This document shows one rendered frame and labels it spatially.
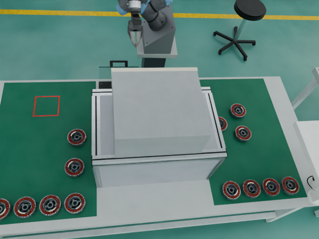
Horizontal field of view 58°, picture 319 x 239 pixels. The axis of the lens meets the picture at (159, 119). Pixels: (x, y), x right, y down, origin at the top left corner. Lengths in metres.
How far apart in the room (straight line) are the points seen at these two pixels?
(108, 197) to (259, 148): 1.04
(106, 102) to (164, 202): 0.67
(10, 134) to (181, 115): 1.12
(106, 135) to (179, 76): 0.47
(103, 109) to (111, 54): 1.81
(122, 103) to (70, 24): 2.44
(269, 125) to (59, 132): 1.43
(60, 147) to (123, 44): 1.85
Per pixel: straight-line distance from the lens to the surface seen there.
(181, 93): 1.39
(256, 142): 2.07
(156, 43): 2.24
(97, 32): 3.56
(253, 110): 2.20
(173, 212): 1.74
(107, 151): 1.43
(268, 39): 4.02
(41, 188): 1.81
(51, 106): 2.04
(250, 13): 3.29
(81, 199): 1.71
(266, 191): 1.92
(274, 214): 2.57
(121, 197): 1.73
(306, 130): 1.68
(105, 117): 1.52
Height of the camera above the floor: 2.42
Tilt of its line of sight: 59 degrees down
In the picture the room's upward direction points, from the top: 13 degrees clockwise
